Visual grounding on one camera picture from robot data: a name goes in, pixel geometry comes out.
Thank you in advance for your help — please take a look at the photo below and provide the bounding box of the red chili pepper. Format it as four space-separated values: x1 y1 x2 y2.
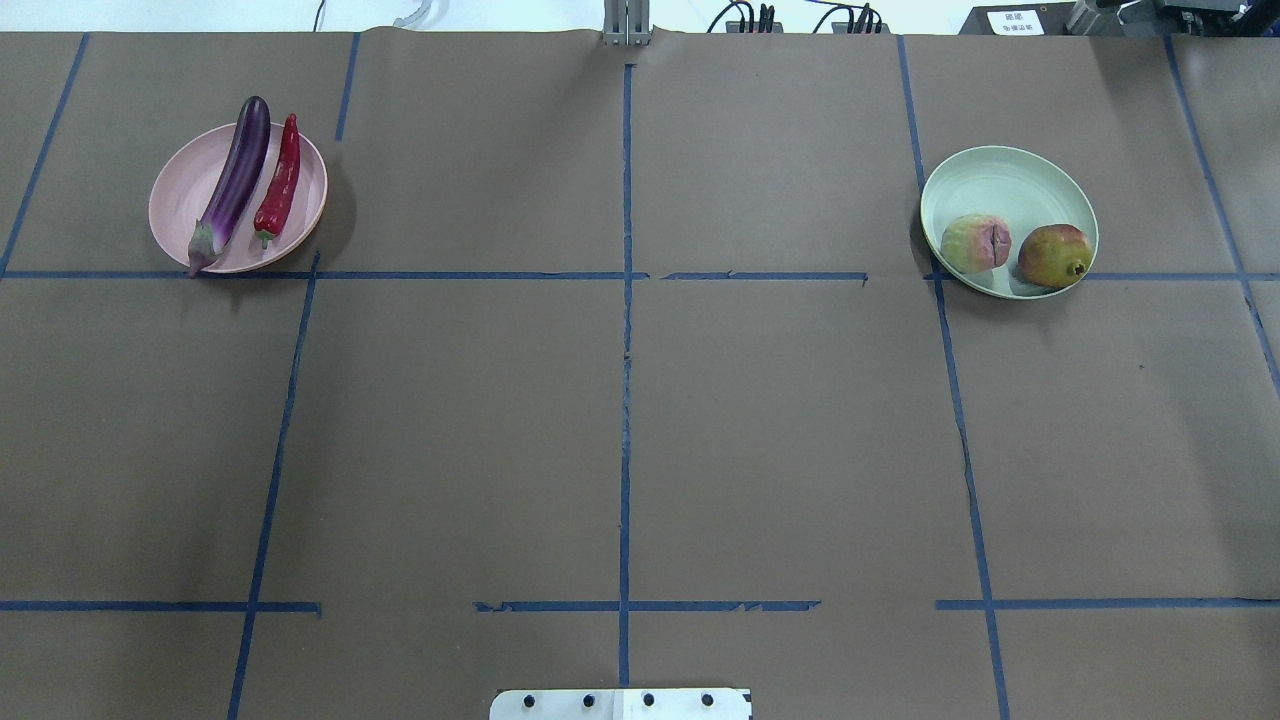
253 113 301 251

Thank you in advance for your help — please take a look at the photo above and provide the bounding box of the green plate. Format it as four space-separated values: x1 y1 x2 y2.
919 146 1098 300

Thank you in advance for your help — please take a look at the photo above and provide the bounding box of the green-pink peach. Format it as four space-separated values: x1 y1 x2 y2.
940 213 1012 274

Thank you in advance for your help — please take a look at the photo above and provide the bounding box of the aluminium frame post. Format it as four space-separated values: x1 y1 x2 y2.
602 0 653 47

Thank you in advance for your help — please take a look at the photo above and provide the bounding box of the pink plate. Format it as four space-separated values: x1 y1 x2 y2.
148 122 330 274

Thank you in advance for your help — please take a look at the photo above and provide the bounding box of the purple eggplant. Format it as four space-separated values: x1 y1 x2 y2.
187 95 271 278

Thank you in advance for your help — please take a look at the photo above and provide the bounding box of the yellow-red pomegranate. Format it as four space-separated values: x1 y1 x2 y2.
1018 224 1094 290

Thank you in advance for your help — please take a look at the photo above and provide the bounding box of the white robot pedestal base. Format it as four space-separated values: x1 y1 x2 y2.
488 687 754 719

